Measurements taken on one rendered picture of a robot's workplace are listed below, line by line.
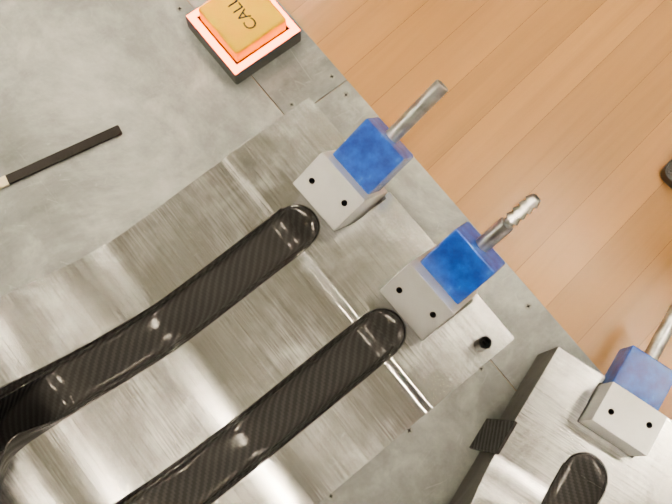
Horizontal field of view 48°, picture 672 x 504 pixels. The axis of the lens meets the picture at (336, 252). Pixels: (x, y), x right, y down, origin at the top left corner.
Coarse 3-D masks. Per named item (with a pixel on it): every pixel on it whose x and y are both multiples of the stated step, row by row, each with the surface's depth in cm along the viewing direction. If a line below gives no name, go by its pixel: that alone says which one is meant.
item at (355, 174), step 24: (432, 96) 55; (408, 120) 56; (360, 144) 57; (384, 144) 57; (312, 168) 58; (336, 168) 57; (360, 168) 58; (384, 168) 57; (312, 192) 58; (336, 192) 57; (360, 192) 57; (384, 192) 61; (336, 216) 58; (360, 216) 62
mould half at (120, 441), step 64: (320, 128) 63; (192, 192) 61; (256, 192) 61; (128, 256) 60; (192, 256) 60; (320, 256) 60; (384, 256) 60; (0, 320) 54; (64, 320) 56; (256, 320) 59; (320, 320) 59; (0, 384) 52; (128, 384) 55; (192, 384) 57; (256, 384) 58; (384, 384) 58; (448, 384) 58; (64, 448) 51; (128, 448) 53; (192, 448) 55; (320, 448) 57
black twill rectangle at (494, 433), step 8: (488, 424) 65; (496, 424) 63; (504, 424) 62; (512, 424) 60; (480, 432) 65; (488, 432) 64; (496, 432) 62; (504, 432) 60; (480, 440) 64; (488, 440) 62; (496, 440) 61; (504, 440) 60; (472, 448) 65; (480, 448) 63; (488, 448) 61; (496, 448) 60
